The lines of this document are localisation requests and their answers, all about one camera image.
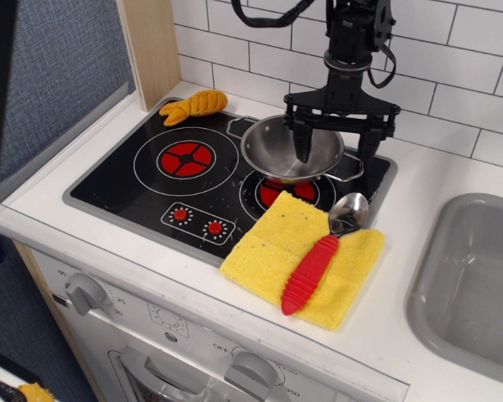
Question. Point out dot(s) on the white toy oven front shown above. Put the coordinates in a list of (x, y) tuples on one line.
[(135, 350)]

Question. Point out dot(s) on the yellow object at bottom left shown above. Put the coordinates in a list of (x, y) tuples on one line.
[(35, 393)]

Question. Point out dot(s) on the silver metal bowl with handles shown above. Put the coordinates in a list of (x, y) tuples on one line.
[(267, 146)]

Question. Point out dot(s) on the grey oven knob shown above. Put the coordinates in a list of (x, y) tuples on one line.
[(252, 375), (84, 293)]

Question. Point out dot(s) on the yellow cloth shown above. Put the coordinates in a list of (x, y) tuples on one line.
[(270, 251)]

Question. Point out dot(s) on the grey right oven knob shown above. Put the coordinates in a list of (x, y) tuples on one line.
[(252, 375)]

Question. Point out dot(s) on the grey sink basin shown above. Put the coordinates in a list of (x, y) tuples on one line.
[(455, 306)]

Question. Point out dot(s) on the spoon with red handle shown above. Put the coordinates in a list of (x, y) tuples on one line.
[(347, 216)]

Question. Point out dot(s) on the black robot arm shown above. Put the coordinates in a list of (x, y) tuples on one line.
[(356, 30)]

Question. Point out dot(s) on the yellow plush shrimp toy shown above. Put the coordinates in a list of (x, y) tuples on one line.
[(203, 103)]

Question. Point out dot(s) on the light wooden post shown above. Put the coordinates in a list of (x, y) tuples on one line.
[(148, 29)]

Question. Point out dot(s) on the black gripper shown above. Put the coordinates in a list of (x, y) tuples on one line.
[(341, 105)]

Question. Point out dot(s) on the black toy stove top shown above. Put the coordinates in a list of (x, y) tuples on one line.
[(189, 188)]

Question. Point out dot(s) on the grey left oven knob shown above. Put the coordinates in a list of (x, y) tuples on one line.
[(84, 293)]

